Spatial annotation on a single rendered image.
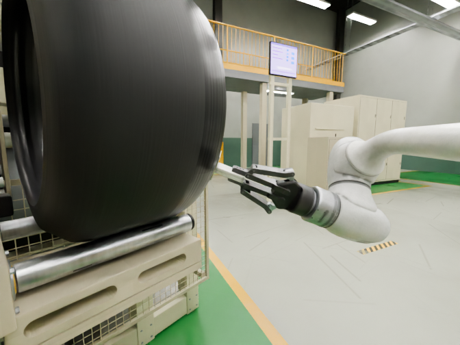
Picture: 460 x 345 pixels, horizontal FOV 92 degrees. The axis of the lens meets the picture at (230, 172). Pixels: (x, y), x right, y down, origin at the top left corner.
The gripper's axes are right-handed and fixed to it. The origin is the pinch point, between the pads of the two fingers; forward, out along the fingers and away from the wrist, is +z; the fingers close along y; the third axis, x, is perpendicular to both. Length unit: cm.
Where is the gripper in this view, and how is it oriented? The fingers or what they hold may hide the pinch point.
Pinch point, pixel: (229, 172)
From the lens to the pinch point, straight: 51.6
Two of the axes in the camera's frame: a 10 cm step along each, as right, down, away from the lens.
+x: 0.5, -4.5, 8.9
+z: -9.3, -3.6, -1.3
